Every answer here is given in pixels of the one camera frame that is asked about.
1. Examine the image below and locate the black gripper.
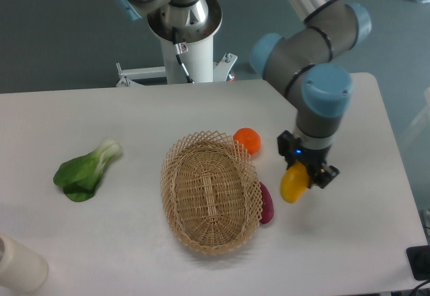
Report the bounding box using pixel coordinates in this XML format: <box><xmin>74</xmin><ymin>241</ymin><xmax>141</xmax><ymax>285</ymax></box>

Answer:
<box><xmin>277</xmin><ymin>130</ymin><xmax>339</xmax><ymax>189</ymax></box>

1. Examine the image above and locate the yellow mango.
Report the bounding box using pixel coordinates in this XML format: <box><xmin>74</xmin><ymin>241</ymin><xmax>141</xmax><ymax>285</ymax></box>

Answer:
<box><xmin>280</xmin><ymin>162</ymin><xmax>310</xmax><ymax>203</ymax></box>

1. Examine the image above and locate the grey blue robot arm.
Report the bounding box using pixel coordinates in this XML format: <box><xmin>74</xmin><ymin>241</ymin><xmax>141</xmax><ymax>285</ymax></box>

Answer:
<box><xmin>117</xmin><ymin>0</ymin><xmax>372</xmax><ymax>188</ymax></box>

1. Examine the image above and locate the woven wicker basket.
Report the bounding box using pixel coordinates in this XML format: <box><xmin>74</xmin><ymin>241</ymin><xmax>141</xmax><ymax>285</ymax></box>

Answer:
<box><xmin>161</xmin><ymin>131</ymin><xmax>263</xmax><ymax>256</ymax></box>

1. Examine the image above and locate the orange fruit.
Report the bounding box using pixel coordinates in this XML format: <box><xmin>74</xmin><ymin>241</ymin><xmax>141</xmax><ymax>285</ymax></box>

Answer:
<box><xmin>232</xmin><ymin>128</ymin><xmax>261</xmax><ymax>155</ymax></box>

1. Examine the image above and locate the purple sweet potato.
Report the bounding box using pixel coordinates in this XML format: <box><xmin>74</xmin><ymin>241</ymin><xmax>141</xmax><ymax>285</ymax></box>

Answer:
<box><xmin>259</xmin><ymin>182</ymin><xmax>274</xmax><ymax>224</ymax></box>

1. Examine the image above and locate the black device at edge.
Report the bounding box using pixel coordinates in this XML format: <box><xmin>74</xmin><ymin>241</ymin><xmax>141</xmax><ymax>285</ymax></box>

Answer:
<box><xmin>406</xmin><ymin>245</ymin><xmax>429</xmax><ymax>281</ymax></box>

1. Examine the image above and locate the green bok choy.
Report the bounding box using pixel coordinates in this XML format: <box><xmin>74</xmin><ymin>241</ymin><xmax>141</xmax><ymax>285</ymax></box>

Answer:
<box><xmin>53</xmin><ymin>139</ymin><xmax>122</xmax><ymax>203</ymax></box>

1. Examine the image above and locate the white cylinder bottle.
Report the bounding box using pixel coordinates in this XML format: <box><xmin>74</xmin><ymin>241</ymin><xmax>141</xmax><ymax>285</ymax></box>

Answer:
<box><xmin>1</xmin><ymin>234</ymin><xmax>48</xmax><ymax>293</ymax></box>

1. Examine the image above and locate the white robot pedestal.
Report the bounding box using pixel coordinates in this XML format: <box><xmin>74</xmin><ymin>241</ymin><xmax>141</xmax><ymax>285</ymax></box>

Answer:
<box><xmin>116</xmin><ymin>0</ymin><xmax>238</xmax><ymax>87</ymax></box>

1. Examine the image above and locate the black cable on pedestal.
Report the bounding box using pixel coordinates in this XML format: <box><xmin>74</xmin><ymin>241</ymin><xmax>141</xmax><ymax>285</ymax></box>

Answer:
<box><xmin>171</xmin><ymin>26</ymin><xmax>195</xmax><ymax>85</ymax></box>

